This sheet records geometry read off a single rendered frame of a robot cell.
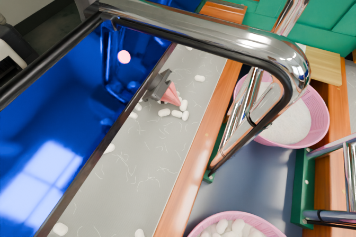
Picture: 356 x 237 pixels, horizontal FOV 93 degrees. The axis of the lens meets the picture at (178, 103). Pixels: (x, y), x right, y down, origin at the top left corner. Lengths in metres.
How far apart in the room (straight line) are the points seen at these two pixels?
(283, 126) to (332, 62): 0.31
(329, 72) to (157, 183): 0.63
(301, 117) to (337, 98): 0.12
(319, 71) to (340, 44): 0.14
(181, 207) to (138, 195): 0.11
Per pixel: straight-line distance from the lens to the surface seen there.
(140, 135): 0.49
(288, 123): 0.61
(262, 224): 0.47
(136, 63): 0.17
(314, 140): 0.57
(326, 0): 0.75
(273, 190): 0.58
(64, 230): 0.50
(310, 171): 0.60
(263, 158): 0.59
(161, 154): 0.47
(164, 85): 0.45
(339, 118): 0.66
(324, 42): 0.81
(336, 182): 0.56
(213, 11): 0.70
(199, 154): 0.44
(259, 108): 0.17
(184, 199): 0.43
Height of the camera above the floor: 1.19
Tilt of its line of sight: 59 degrees down
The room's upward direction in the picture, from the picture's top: straight up
